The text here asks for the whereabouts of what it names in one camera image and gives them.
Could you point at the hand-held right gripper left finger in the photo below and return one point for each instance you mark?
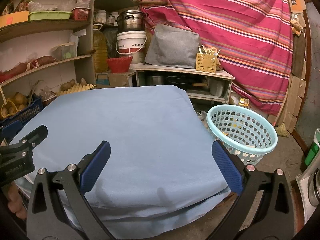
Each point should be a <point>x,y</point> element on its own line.
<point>97,165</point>

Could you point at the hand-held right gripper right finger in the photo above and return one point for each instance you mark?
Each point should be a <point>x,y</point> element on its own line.
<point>227,165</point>

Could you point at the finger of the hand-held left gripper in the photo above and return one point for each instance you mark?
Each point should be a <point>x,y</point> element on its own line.
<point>37,133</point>
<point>11,128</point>

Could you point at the light blue plastic basket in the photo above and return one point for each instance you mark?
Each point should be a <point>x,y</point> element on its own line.
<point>250,155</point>

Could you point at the person's left hand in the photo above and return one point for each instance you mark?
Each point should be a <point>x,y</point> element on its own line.
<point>15,202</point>

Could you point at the blue plastic crate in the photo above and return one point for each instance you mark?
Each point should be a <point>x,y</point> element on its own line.
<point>27,112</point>

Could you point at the pile of potatoes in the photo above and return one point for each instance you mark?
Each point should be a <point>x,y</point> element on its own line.
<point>18,98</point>

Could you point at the small brown basket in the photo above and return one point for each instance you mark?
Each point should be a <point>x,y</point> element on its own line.
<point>48,100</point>

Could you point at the red mesh produce bag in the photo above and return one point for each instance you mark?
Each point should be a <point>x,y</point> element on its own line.
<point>12,72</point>
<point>43,60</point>

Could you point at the long potato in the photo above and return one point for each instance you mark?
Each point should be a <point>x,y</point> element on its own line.
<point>67,85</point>

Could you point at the yellow egg tray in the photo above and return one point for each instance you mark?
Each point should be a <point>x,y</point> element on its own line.
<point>80,89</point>

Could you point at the straw broom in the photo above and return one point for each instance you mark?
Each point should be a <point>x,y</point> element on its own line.
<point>282,130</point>

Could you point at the small potato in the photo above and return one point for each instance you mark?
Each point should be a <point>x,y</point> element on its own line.
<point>83,82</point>

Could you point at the white plastic tub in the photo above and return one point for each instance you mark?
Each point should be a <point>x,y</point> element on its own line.
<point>216,88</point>

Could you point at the white appliance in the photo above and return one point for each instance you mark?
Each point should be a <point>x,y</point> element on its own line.
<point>303,185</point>

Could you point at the clear plastic container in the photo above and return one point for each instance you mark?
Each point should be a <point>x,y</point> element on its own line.
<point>65,52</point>

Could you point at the green carton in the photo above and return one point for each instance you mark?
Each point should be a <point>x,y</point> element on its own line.
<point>312,150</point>

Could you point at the metal bowl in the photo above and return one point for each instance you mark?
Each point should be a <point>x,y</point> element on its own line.
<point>315,187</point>

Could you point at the black pan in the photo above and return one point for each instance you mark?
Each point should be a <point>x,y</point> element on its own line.
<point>182,80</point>

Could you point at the cardboard sheets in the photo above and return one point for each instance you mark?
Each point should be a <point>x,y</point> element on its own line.
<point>296,92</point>

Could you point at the small metal pot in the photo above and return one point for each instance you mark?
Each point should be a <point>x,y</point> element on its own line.
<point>155,79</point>

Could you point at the yellow utensil holder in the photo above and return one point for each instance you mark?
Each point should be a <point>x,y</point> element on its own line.
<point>206,63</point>

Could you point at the white paper sheet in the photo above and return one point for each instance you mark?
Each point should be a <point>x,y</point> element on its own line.
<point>78,37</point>

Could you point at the large yellow oil bottle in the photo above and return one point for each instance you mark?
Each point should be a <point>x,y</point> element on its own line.
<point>100,47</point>

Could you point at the wooden shelf unit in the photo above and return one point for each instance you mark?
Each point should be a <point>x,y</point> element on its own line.
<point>50,25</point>

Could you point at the low wooden cabinet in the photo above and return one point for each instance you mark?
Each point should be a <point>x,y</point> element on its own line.
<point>175,68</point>

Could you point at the yellow cardboard box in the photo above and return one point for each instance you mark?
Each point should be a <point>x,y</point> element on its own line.
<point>15,17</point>

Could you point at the bundle of wooden utensils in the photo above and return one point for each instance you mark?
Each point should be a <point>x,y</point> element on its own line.
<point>207,50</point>

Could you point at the green plastic tray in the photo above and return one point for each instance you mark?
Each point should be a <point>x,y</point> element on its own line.
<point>50,16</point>

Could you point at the small red plastic basket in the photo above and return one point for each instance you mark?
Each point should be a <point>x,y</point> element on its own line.
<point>81,13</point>

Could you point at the white plastic bucket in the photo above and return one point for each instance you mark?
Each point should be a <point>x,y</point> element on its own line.
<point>131,40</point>

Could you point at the white jar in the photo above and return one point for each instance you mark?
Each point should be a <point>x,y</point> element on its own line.
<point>101,17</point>
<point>114,16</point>

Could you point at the clear plastic bags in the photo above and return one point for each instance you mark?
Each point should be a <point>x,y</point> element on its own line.
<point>82,2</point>

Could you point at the metal pot with lid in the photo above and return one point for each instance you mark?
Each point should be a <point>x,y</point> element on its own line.
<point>131,21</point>

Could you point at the red striped cloth curtain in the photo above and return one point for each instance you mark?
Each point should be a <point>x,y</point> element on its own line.
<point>225,17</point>

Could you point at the tan dried root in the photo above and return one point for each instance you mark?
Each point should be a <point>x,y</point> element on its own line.
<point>296,27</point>

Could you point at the wooden rod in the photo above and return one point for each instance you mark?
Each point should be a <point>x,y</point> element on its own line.
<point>152,2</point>

